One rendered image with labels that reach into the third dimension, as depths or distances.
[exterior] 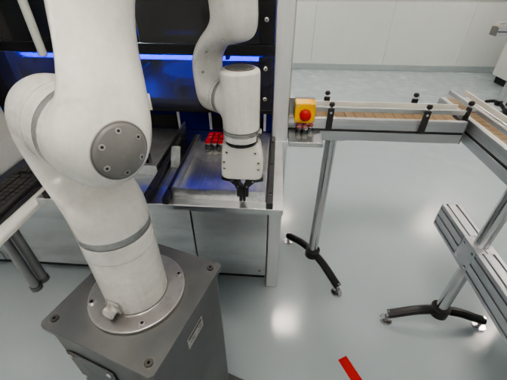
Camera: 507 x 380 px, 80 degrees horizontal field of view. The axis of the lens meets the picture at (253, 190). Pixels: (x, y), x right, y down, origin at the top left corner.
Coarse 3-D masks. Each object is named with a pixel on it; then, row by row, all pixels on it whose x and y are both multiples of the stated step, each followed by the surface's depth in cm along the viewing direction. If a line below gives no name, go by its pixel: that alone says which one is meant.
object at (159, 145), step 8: (152, 128) 122; (160, 128) 122; (168, 128) 122; (184, 128) 119; (152, 136) 115; (160, 136) 115; (168, 136) 115; (176, 136) 109; (152, 144) 110; (160, 144) 110; (168, 144) 110; (152, 152) 105; (160, 152) 105; (168, 152) 102; (152, 160) 101; (160, 160) 95; (144, 168) 93; (152, 168) 93
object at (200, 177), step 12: (204, 144) 110; (192, 156) 102; (204, 156) 103; (216, 156) 103; (264, 156) 103; (192, 168) 97; (204, 168) 97; (216, 168) 97; (264, 168) 97; (180, 180) 90; (192, 180) 91; (204, 180) 91; (216, 180) 91; (264, 180) 91; (180, 192) 83; (192, 192) 83; (204, 192) 83; (216, 192) 82; (228, 192) 82; (252, 192) 81; (264, 192) 81
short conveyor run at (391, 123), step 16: (416, 96) 121; (320, 112) 123; (336, 112) 123; (352, 112) 123; (368, 112) 123; (384, 112) 117; (400, 112) 116; (416, 112) 116; (432, 112) 115; (448, 112) 115; (464, 112) 114; (288, 128) 121; (320, 128) 120; (336, 128) 119; (352, 128) 119; (368, 128) 118; (384, 128) 118; (400, 128) 117; (416, 128) 117; (432, 128) 116; (448, 128) 116; (464, 128) 115
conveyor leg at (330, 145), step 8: (328, 144) 128; (328, 152) 130; (328, 160) 132; (328, 168) 135; (320, 176) 139; (328, 176) 137; (320, 184) 141; (328, 184) 141; (320, 192) 143; (320, 200) 145; (320, 208) 148; (320, 216) 151; (312, 224) 157; (320, 224) 155; (312, 232) 159; (320, 232) 160; (312, 240) 162; (312, 248) 165
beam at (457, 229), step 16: (448, 208) 133; (448, 224) 130; (464, 224) 124; (448, 240) 130; (464, 240) 119; (464, 256) 118; (480, 256) 110; (496, 256) 110; (464, 272) 118; (480, 272) 109; (496, 272) 104; (480, 288) 109; (496, 288) 101; (496, 304) 102; (496, 320) 101
